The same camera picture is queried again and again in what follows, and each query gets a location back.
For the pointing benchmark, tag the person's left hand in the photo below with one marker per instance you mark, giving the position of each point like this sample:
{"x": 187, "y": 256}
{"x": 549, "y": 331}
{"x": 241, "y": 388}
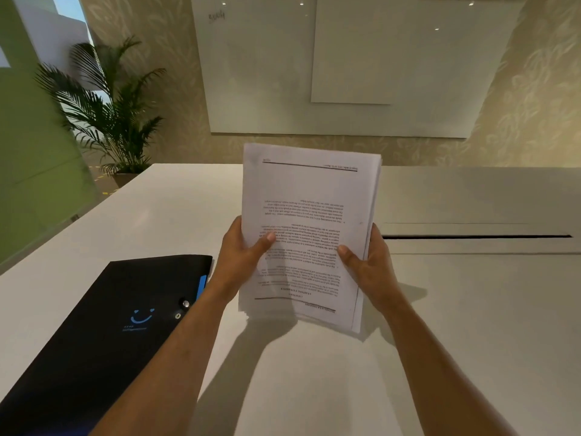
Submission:
{"x": 233, "y": 267}

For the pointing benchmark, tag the green palm plant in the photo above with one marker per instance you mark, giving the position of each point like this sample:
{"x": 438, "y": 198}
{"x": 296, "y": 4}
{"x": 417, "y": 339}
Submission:
{"x": 118, "y": 140}

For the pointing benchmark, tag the person's right hand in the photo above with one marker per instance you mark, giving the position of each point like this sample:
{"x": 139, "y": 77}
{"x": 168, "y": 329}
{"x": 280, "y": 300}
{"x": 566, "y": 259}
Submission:
{"x": 379, "y": 276}

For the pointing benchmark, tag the beige plant pot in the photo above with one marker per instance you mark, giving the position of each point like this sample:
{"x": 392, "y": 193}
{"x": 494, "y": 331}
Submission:
{"x": 123, "y": 179}

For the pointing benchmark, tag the person's left forearm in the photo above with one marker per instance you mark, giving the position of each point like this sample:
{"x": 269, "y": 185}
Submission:
{"x": 168, "y": 372}

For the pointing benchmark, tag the black folder with smiley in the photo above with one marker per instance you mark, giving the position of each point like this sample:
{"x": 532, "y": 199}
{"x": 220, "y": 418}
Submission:
{"x": 91, "y": 349}

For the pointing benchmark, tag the person's right forearm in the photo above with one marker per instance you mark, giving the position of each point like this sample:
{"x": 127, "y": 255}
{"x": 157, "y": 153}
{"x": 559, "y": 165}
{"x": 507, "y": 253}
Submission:
{"x": 440, "y": 381}

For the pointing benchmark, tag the small white wall panel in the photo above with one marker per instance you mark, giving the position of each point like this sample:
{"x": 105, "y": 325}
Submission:
{"x": 354, "y": 54}

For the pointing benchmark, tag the large white wall board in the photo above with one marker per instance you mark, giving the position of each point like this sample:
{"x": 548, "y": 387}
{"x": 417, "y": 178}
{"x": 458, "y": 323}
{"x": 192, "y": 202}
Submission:
{"x": 254, "y": 86}

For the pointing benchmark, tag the printed white paper sheets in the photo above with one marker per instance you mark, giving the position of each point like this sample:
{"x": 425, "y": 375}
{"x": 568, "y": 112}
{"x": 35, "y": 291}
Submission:
{"x": 308, "y": 190}

